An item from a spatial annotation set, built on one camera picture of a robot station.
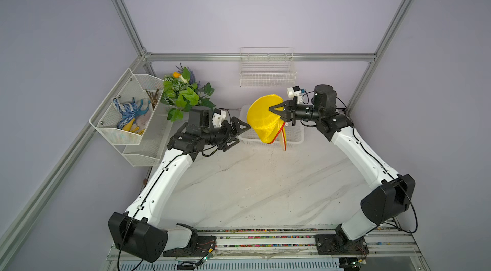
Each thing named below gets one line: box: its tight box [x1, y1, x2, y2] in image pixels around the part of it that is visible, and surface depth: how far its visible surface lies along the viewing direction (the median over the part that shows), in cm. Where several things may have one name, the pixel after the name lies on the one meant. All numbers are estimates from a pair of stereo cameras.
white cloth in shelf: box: [135, 109, 153, 131], surface depth 77 cm
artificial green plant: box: [160, 62, 217, 123], surface depth 85 cm
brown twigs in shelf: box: [145, 88, 159, 110], surface depth 85 cm
